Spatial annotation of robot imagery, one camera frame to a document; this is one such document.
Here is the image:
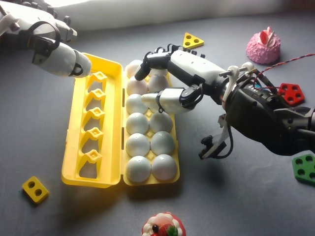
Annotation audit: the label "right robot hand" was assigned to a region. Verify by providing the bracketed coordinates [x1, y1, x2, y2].
[133, 43, 228, 116]

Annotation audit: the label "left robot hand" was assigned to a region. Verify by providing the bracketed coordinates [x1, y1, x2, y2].
[4, 0, 92, 78]

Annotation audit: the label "yellow egg carton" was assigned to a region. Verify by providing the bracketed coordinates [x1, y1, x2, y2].
[61, 52, 180, 189]

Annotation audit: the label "yellow triangle block with holes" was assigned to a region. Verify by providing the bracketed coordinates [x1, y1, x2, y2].
[182, 32, 205, 50]

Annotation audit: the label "white backdrop sheet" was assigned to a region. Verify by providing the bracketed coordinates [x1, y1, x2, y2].
[46, 0, 315, 31]

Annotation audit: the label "pink toy cake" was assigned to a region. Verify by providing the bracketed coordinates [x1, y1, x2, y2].
[246, 26, 281, 64]

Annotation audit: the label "red pentagon block with holes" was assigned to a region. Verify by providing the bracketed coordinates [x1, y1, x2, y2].
[278, 83, 306, 107]

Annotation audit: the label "grey table cloth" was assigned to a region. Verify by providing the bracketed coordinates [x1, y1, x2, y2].
[0, 11, 315, 236]

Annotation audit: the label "green pentagon block with holes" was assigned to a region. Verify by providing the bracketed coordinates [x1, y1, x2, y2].
[292, 153, 315, 187]

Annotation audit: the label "red strawberry toy cake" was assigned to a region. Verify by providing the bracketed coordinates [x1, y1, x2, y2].
[142, 211, 187, 236]

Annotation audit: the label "yellow rectangular block two holes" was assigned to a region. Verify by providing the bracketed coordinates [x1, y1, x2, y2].
[22, 176, 50, 204]

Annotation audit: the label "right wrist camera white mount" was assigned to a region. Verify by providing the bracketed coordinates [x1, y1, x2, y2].
[198, 113, 234, 160]

